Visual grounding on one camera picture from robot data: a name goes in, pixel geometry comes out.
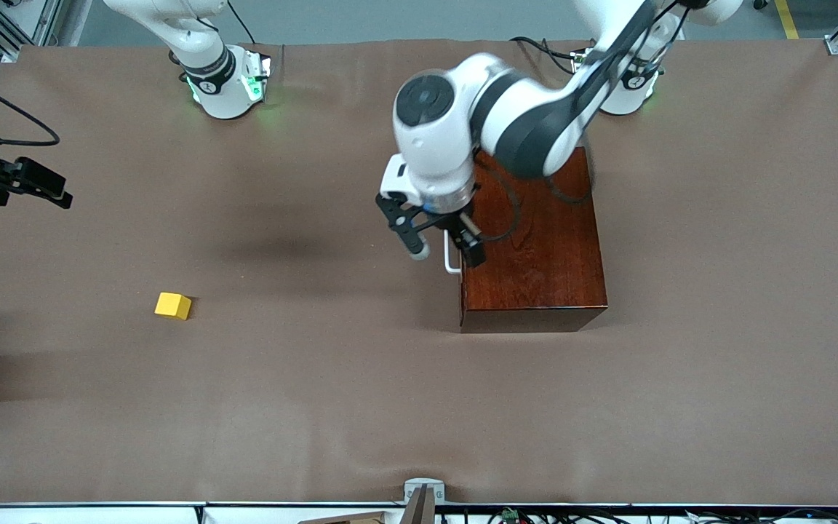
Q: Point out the yellow block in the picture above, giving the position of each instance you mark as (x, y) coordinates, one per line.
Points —
(172, 306)

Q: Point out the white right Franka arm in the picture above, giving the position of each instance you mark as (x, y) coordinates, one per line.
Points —
(222, 94)

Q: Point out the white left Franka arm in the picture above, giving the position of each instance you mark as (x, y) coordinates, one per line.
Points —
(433, 160)

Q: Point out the dark red wooden cabinet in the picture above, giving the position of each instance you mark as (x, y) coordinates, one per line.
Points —
(535, 255)

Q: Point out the light wooden board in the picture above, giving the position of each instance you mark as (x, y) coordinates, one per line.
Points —
(346, 519)

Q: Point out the aluminium frame structure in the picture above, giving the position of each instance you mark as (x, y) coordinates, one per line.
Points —
(33, 22)

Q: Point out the grey metal bracket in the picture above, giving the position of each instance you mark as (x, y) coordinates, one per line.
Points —
(424, 486)

